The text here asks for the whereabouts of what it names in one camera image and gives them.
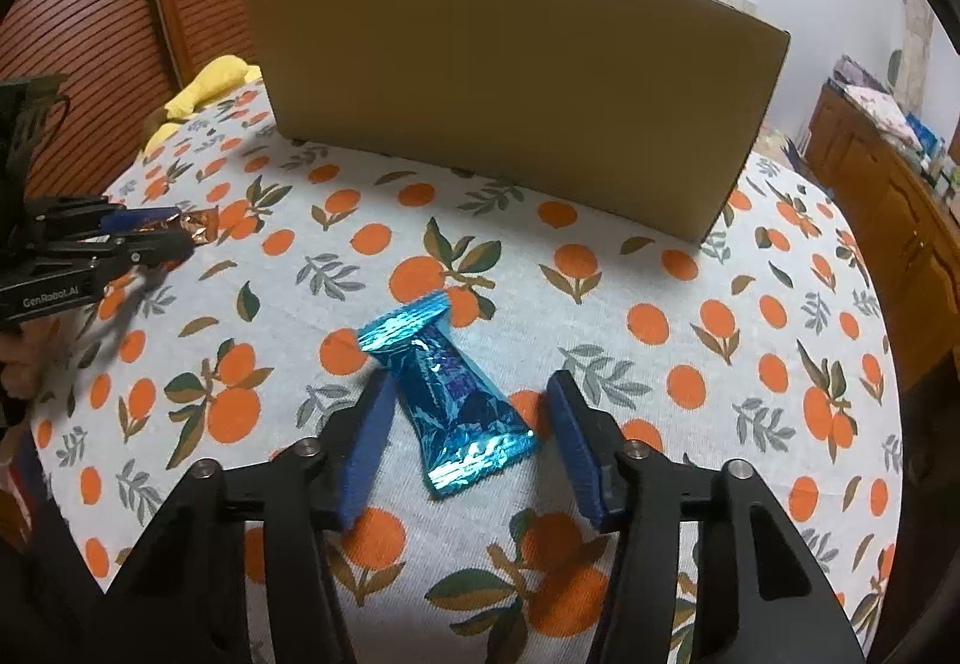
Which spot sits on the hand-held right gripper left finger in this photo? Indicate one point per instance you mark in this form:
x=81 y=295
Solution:
x=367 y=454

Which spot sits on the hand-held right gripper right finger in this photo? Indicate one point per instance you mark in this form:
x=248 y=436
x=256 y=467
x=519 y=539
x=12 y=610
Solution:
x=574 y=454

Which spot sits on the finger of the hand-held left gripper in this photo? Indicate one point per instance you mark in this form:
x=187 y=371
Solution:
x=142 y=219
x=150 y=247

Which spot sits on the bronze foil snack packet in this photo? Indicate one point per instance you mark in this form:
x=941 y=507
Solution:
x=201 y=227

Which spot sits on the blue foil snack packet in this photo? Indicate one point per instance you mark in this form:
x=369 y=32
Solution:
x=450 y=401

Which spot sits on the brown cardboard box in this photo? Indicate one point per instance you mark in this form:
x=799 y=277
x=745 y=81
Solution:
x=517 y=86

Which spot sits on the orange-fruit printed blanket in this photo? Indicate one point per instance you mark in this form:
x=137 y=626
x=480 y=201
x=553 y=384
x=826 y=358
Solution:
x=637 y=371

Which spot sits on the yellow plush toy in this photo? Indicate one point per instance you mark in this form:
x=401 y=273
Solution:
x=210 y=82

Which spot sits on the wooden cabinet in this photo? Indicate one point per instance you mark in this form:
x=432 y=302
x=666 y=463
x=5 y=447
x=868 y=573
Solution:
x=885 y=214

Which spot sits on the folded floral cloth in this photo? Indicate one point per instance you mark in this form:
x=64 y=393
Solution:
x=874 y=97

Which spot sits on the pale floral curtain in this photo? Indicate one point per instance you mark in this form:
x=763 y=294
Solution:
x=915 y=41

